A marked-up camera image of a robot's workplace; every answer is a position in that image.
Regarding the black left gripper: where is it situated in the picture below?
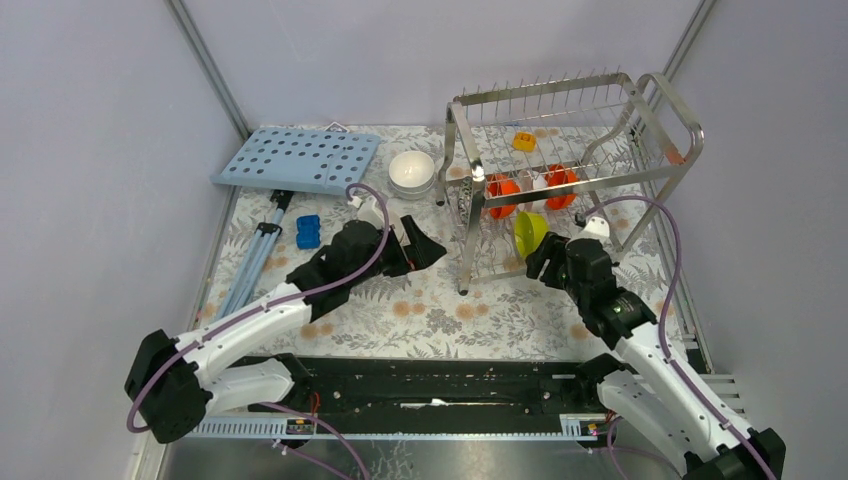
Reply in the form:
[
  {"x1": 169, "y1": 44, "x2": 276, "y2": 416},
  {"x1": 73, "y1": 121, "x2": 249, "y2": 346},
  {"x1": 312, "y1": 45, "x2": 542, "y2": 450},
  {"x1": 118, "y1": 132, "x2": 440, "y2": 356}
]
[{"x1": 348, "y1": 214, "x2": 446, "y2": 288}]

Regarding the lime green bowl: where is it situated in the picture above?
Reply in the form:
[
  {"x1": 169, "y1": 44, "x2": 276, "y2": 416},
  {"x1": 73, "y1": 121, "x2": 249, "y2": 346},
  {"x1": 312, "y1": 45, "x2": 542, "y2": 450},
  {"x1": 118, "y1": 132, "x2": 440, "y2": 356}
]
[{"x1": 513, "y1": 212, "x2": 549, "y2": 258}]

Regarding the white bowl front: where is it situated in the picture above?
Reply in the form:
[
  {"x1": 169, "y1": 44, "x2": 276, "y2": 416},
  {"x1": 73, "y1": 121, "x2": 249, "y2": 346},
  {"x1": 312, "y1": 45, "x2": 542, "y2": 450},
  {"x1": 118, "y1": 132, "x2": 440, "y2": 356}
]
[{"x1": 388, "y1": 175, "x2": 436, "y2": 201}]

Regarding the stainless steel dish rack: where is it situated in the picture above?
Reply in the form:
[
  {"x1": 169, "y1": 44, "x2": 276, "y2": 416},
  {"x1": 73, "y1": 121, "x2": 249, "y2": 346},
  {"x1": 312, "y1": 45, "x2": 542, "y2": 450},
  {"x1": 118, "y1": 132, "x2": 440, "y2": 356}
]
[{"x1": 436, "y1": 71, "x2": 705, "y2": 294}]

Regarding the beige bowl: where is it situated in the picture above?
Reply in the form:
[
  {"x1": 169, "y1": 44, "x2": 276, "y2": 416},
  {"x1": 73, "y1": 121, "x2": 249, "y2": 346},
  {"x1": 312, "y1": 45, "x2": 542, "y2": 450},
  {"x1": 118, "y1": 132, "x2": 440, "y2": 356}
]
[{"x1": 388, "y1": 210, "x2": 406, "y2": 242}]

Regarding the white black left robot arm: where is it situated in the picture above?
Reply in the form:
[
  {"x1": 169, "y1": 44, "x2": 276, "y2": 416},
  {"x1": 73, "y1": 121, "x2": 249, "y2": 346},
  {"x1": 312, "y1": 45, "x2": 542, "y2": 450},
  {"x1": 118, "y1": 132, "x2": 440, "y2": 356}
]
[{"x1": 124, "y1": 215, "x2": 447, "y2": 444}]

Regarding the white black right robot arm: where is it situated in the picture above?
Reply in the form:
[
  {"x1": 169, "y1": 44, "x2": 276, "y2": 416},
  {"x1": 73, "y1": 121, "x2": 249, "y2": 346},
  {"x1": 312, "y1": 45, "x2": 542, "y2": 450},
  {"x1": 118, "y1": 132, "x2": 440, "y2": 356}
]
[{"x1": 526, "y1": 232, "x2": 786, "y2": 479}]

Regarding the white pink bowl in rack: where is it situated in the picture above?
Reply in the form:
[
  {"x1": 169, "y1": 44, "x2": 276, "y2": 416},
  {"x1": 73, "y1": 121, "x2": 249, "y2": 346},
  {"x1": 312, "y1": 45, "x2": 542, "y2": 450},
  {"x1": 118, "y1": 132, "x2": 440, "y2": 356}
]
[{"x1": 518, "y1": 169, "x2": 547, "y2": 213}]

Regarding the leopard pattern bowl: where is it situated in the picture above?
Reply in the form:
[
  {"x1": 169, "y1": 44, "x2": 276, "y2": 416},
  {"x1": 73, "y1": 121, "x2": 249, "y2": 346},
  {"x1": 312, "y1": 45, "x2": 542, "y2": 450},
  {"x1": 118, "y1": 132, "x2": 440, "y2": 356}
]
[{"x1": 456, "y1": 176, "x2": 473, "y2": 225}]

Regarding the orange bowl lower rear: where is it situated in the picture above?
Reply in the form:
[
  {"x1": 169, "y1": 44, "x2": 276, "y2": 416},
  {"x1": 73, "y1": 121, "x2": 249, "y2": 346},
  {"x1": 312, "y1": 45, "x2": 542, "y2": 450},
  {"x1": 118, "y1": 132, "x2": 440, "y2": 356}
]
[{"x1": 545, "y1": 163, "x2": 580, "y2": 211}]

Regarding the orange bowl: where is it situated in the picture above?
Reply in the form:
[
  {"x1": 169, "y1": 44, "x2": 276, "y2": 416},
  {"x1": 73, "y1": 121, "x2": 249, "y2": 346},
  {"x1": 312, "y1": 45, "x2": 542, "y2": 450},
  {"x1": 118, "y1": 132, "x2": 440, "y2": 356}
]
[
  {"x1": 486, "y1": 173, "x2": 521, "y2": 220},
  {"x1": 545, "y1": 163, "x2": 580, "y2": 211}
]

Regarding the orange bowl lower front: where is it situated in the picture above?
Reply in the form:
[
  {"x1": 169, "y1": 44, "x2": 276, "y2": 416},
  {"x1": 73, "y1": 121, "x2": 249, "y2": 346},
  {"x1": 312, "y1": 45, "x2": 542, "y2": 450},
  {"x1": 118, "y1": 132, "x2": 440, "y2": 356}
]
[{"x1": 486, "y1": 173, "x2": 521, "y2": 220}]

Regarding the floral table mat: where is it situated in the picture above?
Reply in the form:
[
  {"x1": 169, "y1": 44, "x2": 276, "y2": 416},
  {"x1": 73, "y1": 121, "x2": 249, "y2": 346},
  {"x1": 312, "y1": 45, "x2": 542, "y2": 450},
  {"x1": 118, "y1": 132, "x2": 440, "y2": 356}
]
[{"x1": 195, "y1": 126, "x2": 675, "y2": 362}]

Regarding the small yellow cup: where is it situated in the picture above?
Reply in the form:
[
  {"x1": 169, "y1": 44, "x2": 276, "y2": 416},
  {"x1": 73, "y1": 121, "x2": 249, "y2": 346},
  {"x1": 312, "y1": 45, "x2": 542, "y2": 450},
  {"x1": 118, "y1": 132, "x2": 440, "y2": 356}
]
[{"x1": 512, "y1": 131, "x2": 537, "y2": 153}]

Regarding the blue toy block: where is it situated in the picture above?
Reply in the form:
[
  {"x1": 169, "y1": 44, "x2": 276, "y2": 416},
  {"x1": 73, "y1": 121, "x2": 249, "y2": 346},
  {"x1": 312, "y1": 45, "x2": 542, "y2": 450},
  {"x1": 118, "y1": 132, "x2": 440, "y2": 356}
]
[{"x1": 296, "y1": 214, "x2": 321, "y2": 250}]

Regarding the blue perforated tray stand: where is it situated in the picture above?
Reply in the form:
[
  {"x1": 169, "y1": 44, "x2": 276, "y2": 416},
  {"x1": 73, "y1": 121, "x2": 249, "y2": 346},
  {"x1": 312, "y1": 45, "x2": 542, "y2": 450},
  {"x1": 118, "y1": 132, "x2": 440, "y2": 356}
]
[{"x1": 210, "y1": 127, "x2": 381, "y2": 318}]

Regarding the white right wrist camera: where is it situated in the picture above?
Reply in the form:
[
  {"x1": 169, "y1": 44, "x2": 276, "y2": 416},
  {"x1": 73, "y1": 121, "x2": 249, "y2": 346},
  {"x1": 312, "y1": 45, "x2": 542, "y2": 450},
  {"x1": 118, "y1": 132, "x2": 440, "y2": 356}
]
[{"x1": 573, "y1": 216, "x2": 610, "y2": 243}]

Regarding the white slotted cable duct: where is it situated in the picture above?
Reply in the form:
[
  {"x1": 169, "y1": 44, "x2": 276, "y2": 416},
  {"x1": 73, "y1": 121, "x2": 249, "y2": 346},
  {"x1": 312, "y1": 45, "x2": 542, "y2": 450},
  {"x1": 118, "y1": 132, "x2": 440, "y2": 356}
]
[{"x1": 185, "y1": 415, "x2": 601, "y2": 442}]

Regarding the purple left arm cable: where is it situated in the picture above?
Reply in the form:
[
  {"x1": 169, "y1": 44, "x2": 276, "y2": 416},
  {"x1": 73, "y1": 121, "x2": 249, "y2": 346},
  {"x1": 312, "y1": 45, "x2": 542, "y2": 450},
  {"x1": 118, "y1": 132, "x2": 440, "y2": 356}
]
[{"x1": 125, "y1": 183, "x2": 392, "y2": 480}]

